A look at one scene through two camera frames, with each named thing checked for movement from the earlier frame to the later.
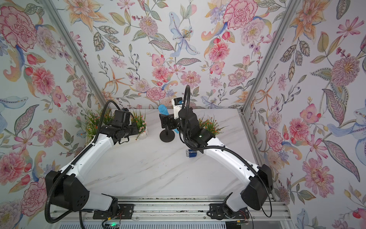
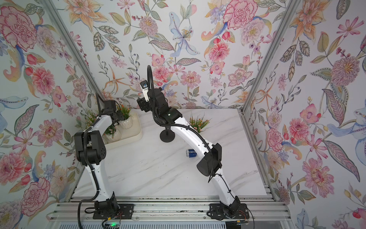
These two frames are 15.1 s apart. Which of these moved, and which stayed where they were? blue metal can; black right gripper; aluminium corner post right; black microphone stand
Moved: black right gripper
Stayed: blue metal can; black microphone stand; aluminium corner post right
